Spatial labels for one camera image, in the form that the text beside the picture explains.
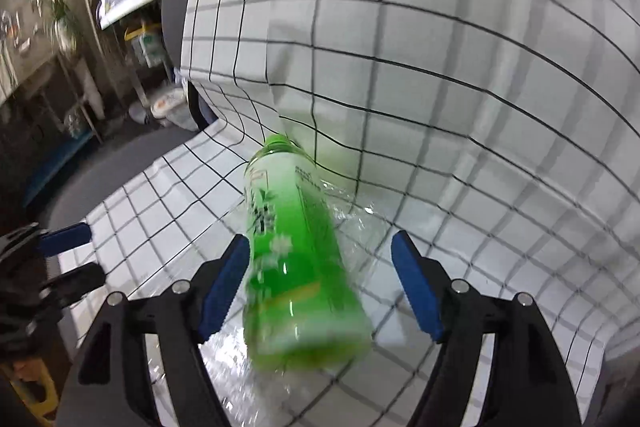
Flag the green plastic bottle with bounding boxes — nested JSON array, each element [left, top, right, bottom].
[[243, 134, 372, 371]]

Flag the white paper bucket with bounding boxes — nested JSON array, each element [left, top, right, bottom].
[[124, 24, 166, 68]]

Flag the white kitchen counter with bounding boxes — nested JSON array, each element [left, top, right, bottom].
[[100, 0, 156, 29]]

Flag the grey office chair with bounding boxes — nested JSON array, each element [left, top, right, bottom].
[[39, 0, 195, 229]]

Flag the white grid-pattern cloth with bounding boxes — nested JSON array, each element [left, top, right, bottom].
[[58, 0, 639, 426]]

